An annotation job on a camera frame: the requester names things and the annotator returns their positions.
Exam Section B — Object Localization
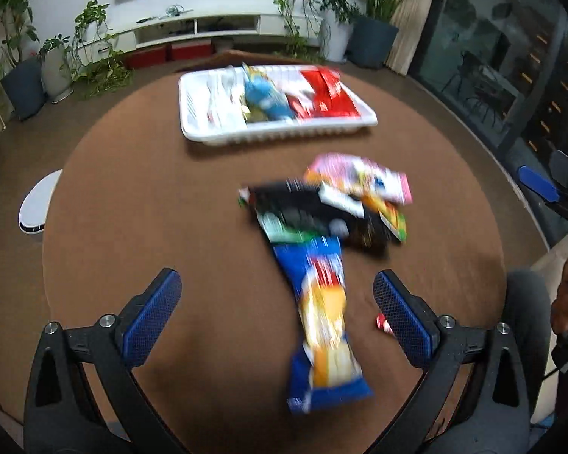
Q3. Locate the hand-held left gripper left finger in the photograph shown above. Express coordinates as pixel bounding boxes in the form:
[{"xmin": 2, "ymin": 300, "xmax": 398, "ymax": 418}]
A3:
[{"xmin": 23, "ymin": 268, "xmax": 190, "ymax": 454}]

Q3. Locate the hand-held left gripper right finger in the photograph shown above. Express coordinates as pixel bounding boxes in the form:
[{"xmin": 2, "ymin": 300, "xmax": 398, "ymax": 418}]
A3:
[{"xmin": 373, "ymin": 269, "xmax": 533, "ymax": 454}]

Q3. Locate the blue yellow chip bag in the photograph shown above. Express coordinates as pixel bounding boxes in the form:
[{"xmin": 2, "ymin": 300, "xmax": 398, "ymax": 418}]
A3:
[{"xmin": 272, "ymin": 235, "xmax": 375, "ymax": 415}]

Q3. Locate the orange green snack packet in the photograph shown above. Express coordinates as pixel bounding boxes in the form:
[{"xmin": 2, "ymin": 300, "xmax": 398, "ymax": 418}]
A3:
[{"xmin": 361, "ymin": 193, "xmax": 408, "ymax": 243}]

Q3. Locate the black snack bag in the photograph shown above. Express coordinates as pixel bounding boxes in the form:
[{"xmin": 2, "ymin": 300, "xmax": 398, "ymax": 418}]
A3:
[{"xmin": 238, "ymin": 179, "xmax": 392, "ymax": 252}]

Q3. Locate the pink snack bag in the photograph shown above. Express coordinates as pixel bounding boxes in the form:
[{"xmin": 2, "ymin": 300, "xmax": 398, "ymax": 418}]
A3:
[{"xmin": 305, "ymin": 153, "xmax": 414, "ymax": 205}]

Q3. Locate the white plastic tray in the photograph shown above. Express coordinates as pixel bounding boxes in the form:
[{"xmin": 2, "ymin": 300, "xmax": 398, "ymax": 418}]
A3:
[{"xmin": 179, "ymin": 63, "xmax": 378, "ymax": 146}]

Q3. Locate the red chip bag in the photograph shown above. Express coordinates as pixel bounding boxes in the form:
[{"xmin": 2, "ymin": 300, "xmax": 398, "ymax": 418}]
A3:
[{"xmin": 284, "ymin": 68, "xmax": 362, "ymax": 119}]

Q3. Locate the gold snack wrapper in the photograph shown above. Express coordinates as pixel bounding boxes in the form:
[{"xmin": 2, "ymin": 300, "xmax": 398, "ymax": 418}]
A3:
[{"xmin": 239, "ymin": 100, "xmax": 267, "ymax": 122}]

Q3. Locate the tall white snack bag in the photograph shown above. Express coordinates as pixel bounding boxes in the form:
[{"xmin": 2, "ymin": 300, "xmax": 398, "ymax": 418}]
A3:
[{"xmin": 203, "ymin": 67, "xmax": 247, "ymax": 126}]

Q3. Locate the teal snack bag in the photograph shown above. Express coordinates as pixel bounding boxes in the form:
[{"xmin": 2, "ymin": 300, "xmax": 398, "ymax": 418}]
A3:
[{"xmin": 243, "ymin": 68, "xmax": 295, "ymax": 122}]

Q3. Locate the white snack packet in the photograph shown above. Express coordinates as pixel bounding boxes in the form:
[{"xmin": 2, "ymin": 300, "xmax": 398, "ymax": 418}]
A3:
[{"xmin": 265, "ymin": 70, "xmax": 309, "ymax": 99}]

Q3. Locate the cream upholstered seat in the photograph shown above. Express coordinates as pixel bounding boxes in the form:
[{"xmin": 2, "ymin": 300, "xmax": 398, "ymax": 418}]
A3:
[{"xmin": 531, "ymin": 227, "xmax": 568, "ymax": 271}]

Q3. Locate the black outdoor chair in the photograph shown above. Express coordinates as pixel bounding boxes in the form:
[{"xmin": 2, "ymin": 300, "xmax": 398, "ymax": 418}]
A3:
[{"xmin": 442, "ymin": 50, "xmax": 508, "ymax": 127}]

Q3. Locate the brown tablecloth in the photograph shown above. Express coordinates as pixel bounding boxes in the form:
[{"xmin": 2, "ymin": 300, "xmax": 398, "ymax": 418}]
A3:
[{"xmin": 42, "ymin": 50, "xmax": 505, "ymax": 454}]

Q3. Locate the glass sliding door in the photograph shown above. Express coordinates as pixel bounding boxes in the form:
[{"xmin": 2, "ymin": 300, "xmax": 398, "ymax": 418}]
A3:
[{"xmin": 407, "ymin": 0, "xmax": 568, "ymax": 249}]

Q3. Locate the white round stool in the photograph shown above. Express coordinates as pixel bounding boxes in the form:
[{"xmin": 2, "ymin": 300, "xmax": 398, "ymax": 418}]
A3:
[{"xmin": 18, "ymin": 169, "xmax": 64, "ymax": 235}]

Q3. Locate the beige curtain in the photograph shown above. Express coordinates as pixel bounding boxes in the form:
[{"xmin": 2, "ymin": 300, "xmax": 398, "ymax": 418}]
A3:
[{"xmin": 385, "ymin": 0, "xmax": 444, "ymax": 77}]

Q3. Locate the broad-leaf plant blue pot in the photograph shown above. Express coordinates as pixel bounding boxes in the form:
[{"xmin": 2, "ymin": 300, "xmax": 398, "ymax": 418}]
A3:
[{"xmin": 342, "ymin": 0, "xmax": 449, "ymax": 70}]

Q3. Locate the bushy plant white pot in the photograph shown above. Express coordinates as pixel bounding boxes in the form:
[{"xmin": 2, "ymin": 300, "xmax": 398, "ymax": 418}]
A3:
[{"xmin": 318, "ymin": 0, "xmax": 361, "ymax": 62}]

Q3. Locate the trailing ivy plant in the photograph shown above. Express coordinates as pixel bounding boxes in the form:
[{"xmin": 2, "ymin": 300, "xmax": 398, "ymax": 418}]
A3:
[{"xmin": 70, "ymin": 1, "xmax": 134, "ymax": 101}]

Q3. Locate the red storage box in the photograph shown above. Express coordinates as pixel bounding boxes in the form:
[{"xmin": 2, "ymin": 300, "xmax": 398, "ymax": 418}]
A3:
[
  {"xmin": 170, "ymin": 42, "xmax": 213, "ymax": 62},
  {"xmin": 125, "ymin": 48, "xmax": 168, "ymax": 70}
]

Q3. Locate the plant in white ribbed pot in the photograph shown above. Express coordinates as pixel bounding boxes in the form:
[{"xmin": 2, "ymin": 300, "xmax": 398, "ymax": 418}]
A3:
[{"xmin": 38, "ymin": 35, "xmax": 75, "ymax": 104}]

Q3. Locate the small-leaf tree blue pot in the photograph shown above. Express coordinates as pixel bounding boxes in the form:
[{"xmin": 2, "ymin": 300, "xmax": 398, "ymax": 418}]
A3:
[{"xmin": 0, "ymin": 0, "xmax": 47, "ymax": 122}]

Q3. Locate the trailing vine on metal stand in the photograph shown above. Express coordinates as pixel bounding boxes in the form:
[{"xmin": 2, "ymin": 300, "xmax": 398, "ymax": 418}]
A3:
[{"xmin": 273, "ymin": 0, "xmax": 323, "ymax": 60}]

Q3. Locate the white media cabinet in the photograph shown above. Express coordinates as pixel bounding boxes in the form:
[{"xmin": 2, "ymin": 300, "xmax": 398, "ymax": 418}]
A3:
[{"xmin": 82, "ymin": 11, "xmax": 328, "ymax": 54}]

